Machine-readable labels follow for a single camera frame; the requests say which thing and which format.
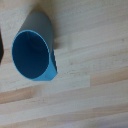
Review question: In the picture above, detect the bright blue mug vase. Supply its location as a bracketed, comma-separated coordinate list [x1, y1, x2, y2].
[11, 11, 59, 82]

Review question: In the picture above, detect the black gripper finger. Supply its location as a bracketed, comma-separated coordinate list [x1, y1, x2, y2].
[0, 30, 5, 58]

